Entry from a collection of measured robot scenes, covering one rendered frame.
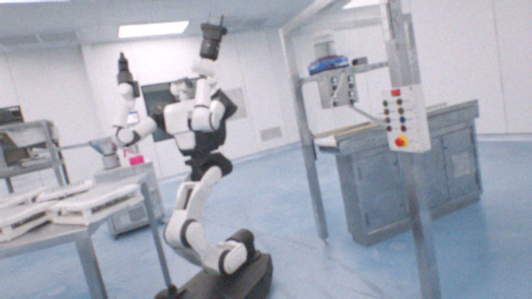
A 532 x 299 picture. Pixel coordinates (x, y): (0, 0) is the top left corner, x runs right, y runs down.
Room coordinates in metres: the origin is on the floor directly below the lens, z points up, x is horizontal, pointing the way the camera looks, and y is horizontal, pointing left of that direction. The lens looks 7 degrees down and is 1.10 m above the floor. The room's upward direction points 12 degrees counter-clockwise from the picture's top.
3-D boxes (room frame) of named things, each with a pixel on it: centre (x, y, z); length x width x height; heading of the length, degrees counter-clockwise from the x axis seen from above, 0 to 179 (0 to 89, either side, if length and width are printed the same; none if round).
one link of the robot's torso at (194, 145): (1.80, 0.32, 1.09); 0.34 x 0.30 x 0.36; 59
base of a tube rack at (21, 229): (1.18, 1.02, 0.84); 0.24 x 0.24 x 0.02; 80
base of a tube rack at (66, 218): (1.21, 0.68, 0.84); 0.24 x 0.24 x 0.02; 59
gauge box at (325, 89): (2.00, -0.56, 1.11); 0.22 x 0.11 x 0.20; 108
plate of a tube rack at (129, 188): (1.21, 0.68, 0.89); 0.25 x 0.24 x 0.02; 149
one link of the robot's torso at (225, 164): (1.82, 0.31, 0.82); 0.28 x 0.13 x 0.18; 149
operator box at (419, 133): (1.24, -0.60, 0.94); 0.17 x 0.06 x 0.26; 18
